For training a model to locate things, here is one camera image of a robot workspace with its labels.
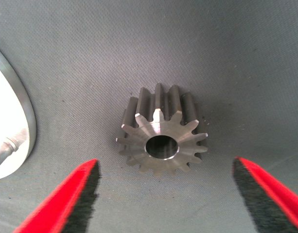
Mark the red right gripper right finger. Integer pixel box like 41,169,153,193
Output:
232,156,298,233

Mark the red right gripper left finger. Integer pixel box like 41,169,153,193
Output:
14,158,101,233

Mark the small steel planetary gear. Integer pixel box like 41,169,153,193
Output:
115,83,209,178

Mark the round metal carrier plate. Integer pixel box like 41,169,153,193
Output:
0,43,37,182

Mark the dark grey table cloth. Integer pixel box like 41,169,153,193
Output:
0,0,298,233

